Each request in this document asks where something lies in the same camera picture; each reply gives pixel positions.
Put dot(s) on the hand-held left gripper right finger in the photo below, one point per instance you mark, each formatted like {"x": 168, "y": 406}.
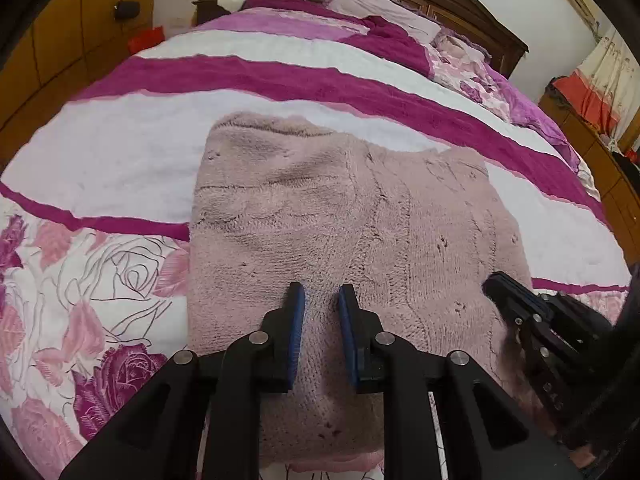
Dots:
{"x": 347, "y": 340}

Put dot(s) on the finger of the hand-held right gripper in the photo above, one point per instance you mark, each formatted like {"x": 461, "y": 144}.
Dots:
{"x": 510, "y": 292}
{"x": 530, "y": 335}

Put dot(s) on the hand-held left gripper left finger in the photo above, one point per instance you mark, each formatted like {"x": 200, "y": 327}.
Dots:
{"x": 297, "y": 330}

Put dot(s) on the pink knit sweater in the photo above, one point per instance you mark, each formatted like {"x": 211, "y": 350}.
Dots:
{"x": 325, "y": 210}

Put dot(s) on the wooden dresser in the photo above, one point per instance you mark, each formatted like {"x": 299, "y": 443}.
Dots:
{"x": 590, "y": 135}

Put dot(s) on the purple velvet floral quilt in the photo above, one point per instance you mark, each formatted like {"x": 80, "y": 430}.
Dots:
{"x": 520, "y": 105}

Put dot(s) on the floral curtain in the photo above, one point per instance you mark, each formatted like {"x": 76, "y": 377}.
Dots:
{"x": 600, "y": 75}

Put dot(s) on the floral striped bedspread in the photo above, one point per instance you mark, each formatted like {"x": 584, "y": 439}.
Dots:
{"x": 125, "y": 160}

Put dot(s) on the lilac pillow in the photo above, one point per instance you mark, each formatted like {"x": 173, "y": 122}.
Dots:
{"x": 380, "y": 7}
{"x": 457, "y": 47}

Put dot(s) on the red paper item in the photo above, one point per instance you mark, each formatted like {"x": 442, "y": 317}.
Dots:
{"x": 146, "y": 40}

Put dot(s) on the dark wooden nightstand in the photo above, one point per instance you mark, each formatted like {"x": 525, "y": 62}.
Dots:
{"x": 205, "y": 10}

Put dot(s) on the wooden wardrobe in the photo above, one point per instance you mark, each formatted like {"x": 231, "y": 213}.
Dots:
{"x": 65, "y": 35}

